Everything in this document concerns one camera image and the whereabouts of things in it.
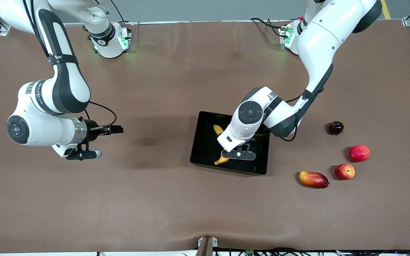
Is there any black plastic tray box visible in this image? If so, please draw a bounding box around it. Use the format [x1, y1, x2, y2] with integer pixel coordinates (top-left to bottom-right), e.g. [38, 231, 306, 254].
[190, 111, 272, 176]

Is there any yellow banana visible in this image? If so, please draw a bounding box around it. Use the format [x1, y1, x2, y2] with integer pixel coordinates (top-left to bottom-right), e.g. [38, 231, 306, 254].
[213, 124, 231, 166]

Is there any small red yellow apple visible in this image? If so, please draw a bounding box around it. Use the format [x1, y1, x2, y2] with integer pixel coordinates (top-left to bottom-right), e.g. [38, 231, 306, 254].
[335, 164, 356, 181]

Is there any brown table mat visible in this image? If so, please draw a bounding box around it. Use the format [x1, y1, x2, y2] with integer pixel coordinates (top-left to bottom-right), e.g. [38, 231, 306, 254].
[0, 20, 410, 254]

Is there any red yellow mango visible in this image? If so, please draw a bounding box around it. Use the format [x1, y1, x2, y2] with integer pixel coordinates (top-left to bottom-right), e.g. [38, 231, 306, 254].
[299, 171, 330, 189]

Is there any dark purple plum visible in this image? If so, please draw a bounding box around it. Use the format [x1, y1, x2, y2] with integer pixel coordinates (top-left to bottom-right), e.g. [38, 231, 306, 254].
[328, 121, 345, 135]

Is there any red peach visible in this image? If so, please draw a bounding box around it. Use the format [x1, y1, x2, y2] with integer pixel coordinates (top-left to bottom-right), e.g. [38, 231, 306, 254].
[349, 144, 371, 163]

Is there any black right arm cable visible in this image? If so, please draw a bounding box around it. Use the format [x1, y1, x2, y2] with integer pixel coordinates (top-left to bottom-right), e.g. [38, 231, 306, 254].
[84, 101, 117, 128]

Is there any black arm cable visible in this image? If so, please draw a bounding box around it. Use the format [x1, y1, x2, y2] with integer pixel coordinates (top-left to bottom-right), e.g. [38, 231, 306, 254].
[84, 101, 117, 128]
[280, 87, 325, 142]

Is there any black right base cable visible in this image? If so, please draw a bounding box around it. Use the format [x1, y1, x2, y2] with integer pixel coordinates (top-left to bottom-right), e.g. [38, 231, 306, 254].
[111, 0, 140, 34]

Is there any black base cable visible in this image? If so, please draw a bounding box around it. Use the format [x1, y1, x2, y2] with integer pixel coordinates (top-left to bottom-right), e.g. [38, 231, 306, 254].
[250, 17, 287, 38]
[111, 0, 140, 34]

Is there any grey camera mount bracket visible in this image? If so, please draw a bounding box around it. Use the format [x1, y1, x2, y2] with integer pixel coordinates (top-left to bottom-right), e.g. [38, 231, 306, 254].
[195, 236, 219, 256]

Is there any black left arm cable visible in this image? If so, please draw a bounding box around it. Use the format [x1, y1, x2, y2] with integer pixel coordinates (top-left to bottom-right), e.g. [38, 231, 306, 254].
[280, 87, 325, 142]

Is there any black left base cable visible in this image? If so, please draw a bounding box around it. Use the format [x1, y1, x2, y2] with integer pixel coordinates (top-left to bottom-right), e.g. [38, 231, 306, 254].
[250, 17, 287, 38]

